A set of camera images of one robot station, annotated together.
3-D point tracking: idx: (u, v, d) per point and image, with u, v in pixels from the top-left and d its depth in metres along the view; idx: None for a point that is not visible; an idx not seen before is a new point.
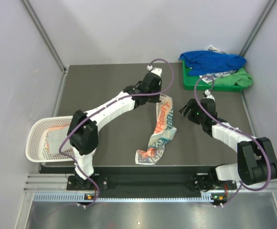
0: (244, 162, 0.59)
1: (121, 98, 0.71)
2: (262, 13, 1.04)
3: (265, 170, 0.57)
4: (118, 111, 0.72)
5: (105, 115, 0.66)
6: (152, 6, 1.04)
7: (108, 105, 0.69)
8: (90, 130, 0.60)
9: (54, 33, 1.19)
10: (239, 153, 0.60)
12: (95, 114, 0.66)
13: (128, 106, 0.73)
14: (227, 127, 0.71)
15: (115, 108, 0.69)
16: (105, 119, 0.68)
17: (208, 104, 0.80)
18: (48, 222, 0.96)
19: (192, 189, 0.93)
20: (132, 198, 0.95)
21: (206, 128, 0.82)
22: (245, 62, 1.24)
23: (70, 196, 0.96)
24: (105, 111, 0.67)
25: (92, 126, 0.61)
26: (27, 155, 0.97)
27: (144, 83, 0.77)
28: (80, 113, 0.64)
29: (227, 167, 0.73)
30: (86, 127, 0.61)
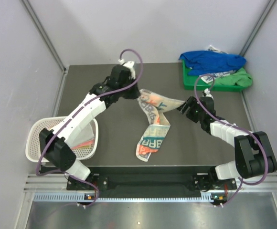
0: (241, 157, 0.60)
1: (87, 104, 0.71)
2: (262, 13, 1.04)
3: (262, 163, 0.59)
4: (88, 119, 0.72)
5: (73, 126, 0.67)
6: (152, 6, 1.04)
7: (74, 115, 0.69)
8: (59, 148, 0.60)
9: (54, 34, 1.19)
10: (236, 147, 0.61)
12: (62, 129, 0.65)
13: (97, 109, 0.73)
14: (224, 124, 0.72)
15: (81, 117, 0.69)
16: (75, 129, 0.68)
17: (207, 103, 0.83)
18: (48, 222, 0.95)
19: (192, 189, 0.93)
20: (132, 198, 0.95)
21: (205, 126, 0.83)
22: (245, 62, 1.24)
23: (70, 196, 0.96)
24: (72, 122, 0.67)
25: (61, 142, 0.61)
26: (27, 155, 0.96)
27: (113, 78, 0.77)
28: (45, 133, 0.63)
29: (227, 167, 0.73)
30: (55, 146, 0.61)
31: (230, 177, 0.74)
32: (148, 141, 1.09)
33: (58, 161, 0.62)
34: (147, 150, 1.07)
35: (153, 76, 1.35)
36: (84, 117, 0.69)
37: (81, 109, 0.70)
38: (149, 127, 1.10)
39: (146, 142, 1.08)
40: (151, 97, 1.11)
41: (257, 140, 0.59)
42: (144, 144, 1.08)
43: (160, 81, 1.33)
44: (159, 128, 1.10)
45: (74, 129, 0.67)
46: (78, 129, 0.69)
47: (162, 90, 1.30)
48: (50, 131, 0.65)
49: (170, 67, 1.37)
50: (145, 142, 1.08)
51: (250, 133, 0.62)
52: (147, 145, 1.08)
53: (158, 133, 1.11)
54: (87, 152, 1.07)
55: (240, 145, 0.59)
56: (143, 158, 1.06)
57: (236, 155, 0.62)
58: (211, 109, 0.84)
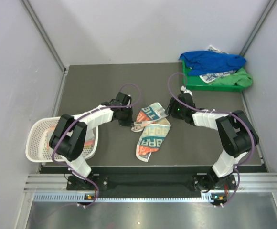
0: (225, 136, 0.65)
1: (102, 108, 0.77)
2: (262, 13, 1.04)
3: (247, 138, 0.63)
4: (100, 120, 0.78)
5: (91, 119, 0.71)
6: (152, 6, 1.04)
7: (93, 111, 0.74)
8: (81, 129, 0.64)
9: (54, 34, 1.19)
10: (220, 129, 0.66)
12: (82, 118, 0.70)
13: (106, 116, 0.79)
14: (205, 111, 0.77)
15: (99, 115, 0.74)
16: (91, 122, 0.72)
17: (185, 98, 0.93)
18: (48, 222, 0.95)
19: (192, 189, 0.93)
20: (132, 198, 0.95)
21: (188, 119, 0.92)
22: (245, 62, 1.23)
23: (70, 196, 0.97)
24: (91, 116, 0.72)
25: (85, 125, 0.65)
26: (27, 155, 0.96)
27: (118, 100, 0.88)
28: (67, 116, 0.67)
29: (222, 161, 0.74)
30: (76, 128, 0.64)
31: (227, 171, 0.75)
32: (147, 141, 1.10)
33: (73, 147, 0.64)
34: (148, 150, 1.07)
35: (153, 76, 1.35)
36: (100, 116, 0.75)
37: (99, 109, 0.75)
38: (148, 128, 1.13)
39: (145, 142, 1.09)
40: (139, 119, 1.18)
41: (236, 117, 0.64)
42: (143, 144, 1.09)
43: (160, 81, 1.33)
44: (158, 127, 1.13)
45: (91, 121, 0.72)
46: (91, 125, 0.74)
47: (162, 90, 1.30)
48: (71, 117, 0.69)
49: (170, 67, 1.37)
50: (144, 142, 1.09)
51: (229, 113, 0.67)
52: (147, 145, 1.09)
53: (156, 132, 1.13)
54: (87, 152, 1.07)
55: (223, 125, 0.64)
56: (143, 159, 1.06)
57: (221, 136, 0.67)
58: (190, 102, 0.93)
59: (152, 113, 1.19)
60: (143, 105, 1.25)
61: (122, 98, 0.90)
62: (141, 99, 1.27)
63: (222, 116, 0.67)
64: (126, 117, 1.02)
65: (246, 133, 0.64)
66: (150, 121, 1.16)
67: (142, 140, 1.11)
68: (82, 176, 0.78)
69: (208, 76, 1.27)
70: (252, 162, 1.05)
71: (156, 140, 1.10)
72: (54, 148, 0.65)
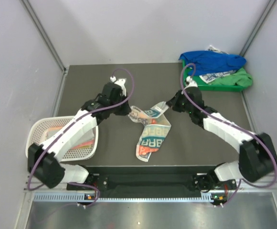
0: (247, 162, 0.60)
1: (79, 119, 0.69)
2: (262, 13, 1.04)
3: (270, 167, 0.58)
4: (80, 132, 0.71)
5: (64, 141, 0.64)
6: (153, 6, 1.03)
7: (65, 130, 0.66)
8: (50, 162, 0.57)
9: (54, 34, 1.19)
10: (242, 154, 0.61)
12: (53, 145, 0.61)
13: (88, 125, 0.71)
14: (222, 121, 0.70)
15: (75, 130, 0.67)
16: (67, 142, 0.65)
17: (195, 95, 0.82)
18: (48, 222, 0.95)
19: (192, 189, 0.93)
20: (132, 198, 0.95)
21: (196, 119, 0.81)
22: (245, 62, 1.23)
23: (71, 196, 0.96)
24: (64, 137, 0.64)
25: (53, 158, 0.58)
26: (27, 155, 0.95)
27: (104, 95, 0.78)
28: (34, 147, 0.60)
29: (229, 170, 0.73)
30: (45, 161, 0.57)
31: (229, 178, 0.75)
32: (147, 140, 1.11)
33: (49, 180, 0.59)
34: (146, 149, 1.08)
35: (153, 75, 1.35)
36: (75, 131, 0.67)
37: (73, 124, 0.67)
38: (148, 128, 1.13)
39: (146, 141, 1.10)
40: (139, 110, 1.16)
41: (262, 143, 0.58)
42: (143, 144, 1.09)
43: (160, 81, 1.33)
44: (158, 128, 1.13)
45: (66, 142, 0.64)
46: (71, 141, 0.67)
47: (162, 90, 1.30)
48: (40, 145, 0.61)
49: (170, 67, 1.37)
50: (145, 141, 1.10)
51: (254, 138, 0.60)
52: (147, 145, 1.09)
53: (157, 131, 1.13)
54: (87, 152, 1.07)
55: (245, 148, 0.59)
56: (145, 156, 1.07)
57: (240, 159, 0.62)
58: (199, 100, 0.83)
59: (154, 111, 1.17)
60: (143, 105, 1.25)
61: (111, 92, 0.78)
62: (141, 99, 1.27)
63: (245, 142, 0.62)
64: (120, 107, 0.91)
65: (268, 158, 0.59)
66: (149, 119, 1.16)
67: (142, 139, 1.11)
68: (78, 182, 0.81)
69: (208, 76, 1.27)
70: None
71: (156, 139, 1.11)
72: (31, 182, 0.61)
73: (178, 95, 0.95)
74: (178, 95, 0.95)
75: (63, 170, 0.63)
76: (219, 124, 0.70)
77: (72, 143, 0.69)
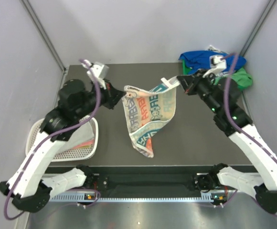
0: (271, 201, 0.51)
1: (35, 149, 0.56)
2: (262, 13, 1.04)
3: None
4: (45, 160, 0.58)
5: (27, 179, 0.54)
6: (152, 6, 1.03)
7: (24, 167, 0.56)
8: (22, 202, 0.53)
9: (54, 34, 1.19)
10: (272, 195, 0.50)
12: (17, 185, 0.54)
13: (52, 148, 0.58)
14: (259, 146, 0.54)
15: (34, 165, 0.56)
16: (33, 176, 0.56)
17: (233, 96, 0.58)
18: (48, 222, 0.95)
19: (192, 189, 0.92)
20: (132, 198, 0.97)
21: (223, 124, 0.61)
22: (245, 62, 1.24)
23: (71, 196, 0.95)
24: (25, 174, 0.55)
25: (21, 200, 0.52)
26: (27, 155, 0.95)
27: (64, 105, 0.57)
28: (1, 189, 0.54)
29: (236, 182, 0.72)
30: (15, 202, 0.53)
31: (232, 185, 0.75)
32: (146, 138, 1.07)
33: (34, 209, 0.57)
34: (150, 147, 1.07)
35: (153, 75, 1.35)
36: (38, 162, 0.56)
37: (33, 155, 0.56)
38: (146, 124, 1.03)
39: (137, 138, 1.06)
40: (136, 100, 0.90)
41: None
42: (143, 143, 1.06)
43: (160, 81, 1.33)
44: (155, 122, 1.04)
45: (31, 178, 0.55)
46: (39, 171, 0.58)
47: None
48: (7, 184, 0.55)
49: (170, 67, 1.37)
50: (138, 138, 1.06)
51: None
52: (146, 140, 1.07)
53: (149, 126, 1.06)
54: (88, 151, 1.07)
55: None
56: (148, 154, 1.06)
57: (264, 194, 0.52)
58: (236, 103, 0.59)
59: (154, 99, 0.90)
60: None
61: (68, 100, 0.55)
62: None
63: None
64: (101, 100, 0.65)
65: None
66: (143, 116, 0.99)
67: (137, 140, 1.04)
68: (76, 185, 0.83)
69: None
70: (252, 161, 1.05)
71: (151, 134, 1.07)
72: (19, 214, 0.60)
73: (198, 80, 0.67)
74: (197, 80, 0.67)
75: (43, 198, 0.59)
76: (256, 149, 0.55)
77: (43, 170, 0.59)
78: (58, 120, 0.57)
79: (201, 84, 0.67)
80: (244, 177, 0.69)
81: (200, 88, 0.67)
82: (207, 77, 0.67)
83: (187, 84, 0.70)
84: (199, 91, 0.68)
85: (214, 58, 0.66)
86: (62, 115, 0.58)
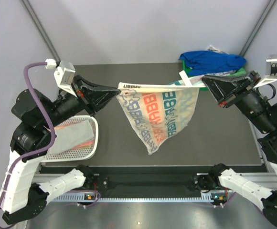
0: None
1: (11, 171, 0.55)
2: (262, 13, 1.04)
3: None
4: (24, 179, 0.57)
5: (11, 197, 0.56)
6: (153, 5, 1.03)
7: (6, 185, 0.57)
8: (9, 218, 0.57)
9: (54, 34, 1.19)
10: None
12: (5, 203, 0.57)
13: (28, 165, 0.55)
14: None
15: (13, 185, 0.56)
16: (18, 193, 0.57)
17: None
18: (48, 222, 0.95)
19: (192, 189, 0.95)
20: (132, 198, 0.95)
21: (275, 151, 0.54)
22: (244, 62, 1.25)
23: (71, 196, 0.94)
24: (8, 193, 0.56)
25: (10, 217, 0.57)
26: None
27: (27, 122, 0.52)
28: None
29: (242, 190, 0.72)
30: (6, 216, 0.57)
31: (234, 188, 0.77)
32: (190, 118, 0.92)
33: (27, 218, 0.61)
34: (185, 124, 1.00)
35: (153, 75, 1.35)
36: (15, 183, 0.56)
37: (9, 177, 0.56)
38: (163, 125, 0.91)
39: (152, 142, 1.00)
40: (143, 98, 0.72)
41: None
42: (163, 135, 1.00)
43: (161, 81, 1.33)
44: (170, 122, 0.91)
45: (15, 196, 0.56)
46: (24, 186, 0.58)
47: None
48: None
49: (171, 67, 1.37)
50: (151, 141, 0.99)
51: None
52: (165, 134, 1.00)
53: (165, 128, 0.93)
54: (88, 151, 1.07)
55: None
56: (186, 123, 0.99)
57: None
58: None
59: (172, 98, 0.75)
60: None
61: (24, 119, 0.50)
62: None
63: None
64: (76, 106, 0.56)
65: None
66: (154, 118, 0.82)
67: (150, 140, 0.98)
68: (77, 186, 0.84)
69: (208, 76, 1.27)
70: (251, 161, 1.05)
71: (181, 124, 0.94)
72: None
73: (246, 93, 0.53)
74: (245, 93, 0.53)
75: (36, 206, 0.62)
76: None
77: (28, 182, 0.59)
78: (25, 137, 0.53)
79: (250, 98, 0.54)
80: (250, 185, 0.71)
81: (248, 104, 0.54)
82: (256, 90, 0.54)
83: (225, 96, 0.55)
84: (243, 106, 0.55)
85: None
86: (30, 130, 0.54)
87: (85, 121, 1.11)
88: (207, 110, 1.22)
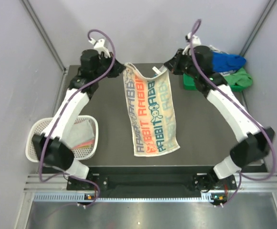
0: (240, 150, 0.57)
1: (70, 99, 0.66)
2: (262, 13, 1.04)
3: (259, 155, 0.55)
4: (73, 117, 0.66)
5: (64, 124, 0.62)
6: (153, 5, 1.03)
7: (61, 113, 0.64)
8: (59, 146, 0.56)
9: (54, 34, 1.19)
10: (240, 143, 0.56)
12: (54, 129, 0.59)
13: (81, 100, 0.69)
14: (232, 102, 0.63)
15: (68, 114, 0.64)
16: (65, 127, 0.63)
17: (205, 55, 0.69)
18: (49, 222, 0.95)
19: (192, 189, 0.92)
20: (132, 198, 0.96)
21: (201, 86, 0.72)
22: (245, 62, 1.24)
23: (70, 196, 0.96)
24: (61, 120, 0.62)
25: (60, 142, 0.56)
26: (27, 155, 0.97)
27: (84, 68, 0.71)
28: (37, 138, 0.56)
29: (224, 164, 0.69)
30: (52, 146, 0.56)
31: (229, 174, 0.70)
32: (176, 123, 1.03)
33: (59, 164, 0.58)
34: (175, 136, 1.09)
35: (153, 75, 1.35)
36: (71, 109, 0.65)
37: (67, 105, 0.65)
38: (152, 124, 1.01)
39: (142, 144, 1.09)
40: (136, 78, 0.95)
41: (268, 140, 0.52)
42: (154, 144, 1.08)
43: None
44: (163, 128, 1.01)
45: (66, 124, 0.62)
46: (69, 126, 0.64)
47: None
48: (42, 136, 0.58)
49: None
50: (141, 142, 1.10)
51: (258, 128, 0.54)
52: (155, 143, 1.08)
53: (152, 130, 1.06)
54: (88, 152, 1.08)
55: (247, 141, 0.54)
56: (176, 143, 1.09)
57: (236, 149, 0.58)
58: (209, 62, 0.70)
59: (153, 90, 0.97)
60: None
61: (87, 65, 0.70)
62: None
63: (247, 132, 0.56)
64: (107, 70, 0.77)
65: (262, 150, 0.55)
66: (140, 106, 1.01)
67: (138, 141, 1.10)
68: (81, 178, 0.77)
69: None
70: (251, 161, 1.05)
71: (167, 130, 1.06)
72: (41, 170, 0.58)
73: (177, 55, 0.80)
74: (178, 55, 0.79)
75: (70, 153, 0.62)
76: (228, 104, 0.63)
77: (69, 127, 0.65)
78: (82, 81, 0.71)
79: (181, 59, 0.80)
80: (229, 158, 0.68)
81: (180, 64, 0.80)
82: (186, 54, 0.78)
83: (173, 65, 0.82)
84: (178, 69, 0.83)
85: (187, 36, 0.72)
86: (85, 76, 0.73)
87: (85, 121, 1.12)
88: (207, 110, 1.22)
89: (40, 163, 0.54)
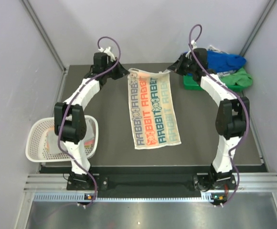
0: (222, 117, 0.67)
1: (87, 83, 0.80)
2: (262, 13, 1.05)
3: (236, 123, 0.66)
4: (90, 95, 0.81)
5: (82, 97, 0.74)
6: (153, 5, 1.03)
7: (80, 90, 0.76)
8: (78, 111, 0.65)
9: (54, 34, 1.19)
10: (220, 108, 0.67)
12: (74, 99, 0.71)
13: (95, 87, 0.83)
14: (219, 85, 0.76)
15: (86, 90, 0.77)
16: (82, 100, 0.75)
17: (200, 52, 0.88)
18: (48, 222, 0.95)
19: (192, 189, 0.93)
20: (132, 198, 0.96)
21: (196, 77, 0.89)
22: (245, 62, 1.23)
23: (70, 196, 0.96)
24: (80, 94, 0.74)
25: (79, 109, 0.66)
26: (27, 155, 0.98)
27: (96, 65, 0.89)
28: (60, 104, 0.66)
29: (219, 152, 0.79)
30: (73, 111, 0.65)
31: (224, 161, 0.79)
32: (174, 115, 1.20)
33: (76, 132, 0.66)
34: (177, 128, 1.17)
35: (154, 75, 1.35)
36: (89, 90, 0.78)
37: (84, 86, 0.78)
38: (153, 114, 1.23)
39: (142, 138, 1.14)
40: (139, 84, 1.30)
41: (243, 107, 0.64)
42: (155, 135, 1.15)
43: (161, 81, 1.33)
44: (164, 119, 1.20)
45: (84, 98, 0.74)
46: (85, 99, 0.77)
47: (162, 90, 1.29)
48: (64, 103, 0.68)
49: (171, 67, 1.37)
50: (141, 136, 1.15)
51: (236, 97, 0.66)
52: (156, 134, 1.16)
53: (153, 120, 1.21)
54: (87, 151, 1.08)
55: (223, 104, 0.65)
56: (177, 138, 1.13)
57: (218, 114, 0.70)
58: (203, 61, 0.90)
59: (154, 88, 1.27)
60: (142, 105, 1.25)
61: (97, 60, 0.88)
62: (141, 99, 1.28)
63: (226, 99, 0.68)
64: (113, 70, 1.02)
65: (241, 119, 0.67)
66: (143, 99, 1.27)
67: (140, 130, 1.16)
68: (85, 170, 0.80)
69: None
70: (251, 161, 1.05)
71: (167, 121, 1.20)
72: (58, 134, 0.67)
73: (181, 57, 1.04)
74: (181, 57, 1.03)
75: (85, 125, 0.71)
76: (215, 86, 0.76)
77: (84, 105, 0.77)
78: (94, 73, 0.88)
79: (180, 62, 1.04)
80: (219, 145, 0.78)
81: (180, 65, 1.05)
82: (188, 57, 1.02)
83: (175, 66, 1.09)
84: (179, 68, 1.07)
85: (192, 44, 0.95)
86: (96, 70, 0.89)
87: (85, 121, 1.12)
88: (207, 110, 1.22)
89: (61, 128, 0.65)
